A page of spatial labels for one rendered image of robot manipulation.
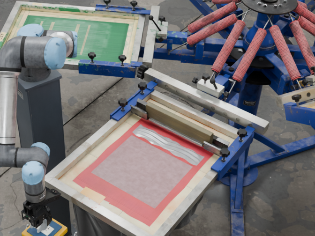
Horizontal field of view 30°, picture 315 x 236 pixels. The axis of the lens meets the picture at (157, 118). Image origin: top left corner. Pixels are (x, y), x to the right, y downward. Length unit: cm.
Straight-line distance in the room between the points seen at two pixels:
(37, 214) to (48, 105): 71
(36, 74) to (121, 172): 58
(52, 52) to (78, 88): 241
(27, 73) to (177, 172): 80
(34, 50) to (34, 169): 42
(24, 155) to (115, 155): 59
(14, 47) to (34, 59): 8
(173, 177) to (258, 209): 130
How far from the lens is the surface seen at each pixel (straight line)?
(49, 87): 274
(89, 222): 273
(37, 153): 220
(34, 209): 224
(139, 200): 249
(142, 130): 279
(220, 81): 298
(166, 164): 264
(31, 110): 276
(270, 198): 388
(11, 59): 219
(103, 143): 272
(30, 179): 211
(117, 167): 262
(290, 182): 401
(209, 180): 255
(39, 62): 218
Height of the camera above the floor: 285
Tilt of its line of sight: 42 degrees down
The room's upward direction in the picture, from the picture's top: 4 degrees clockwise
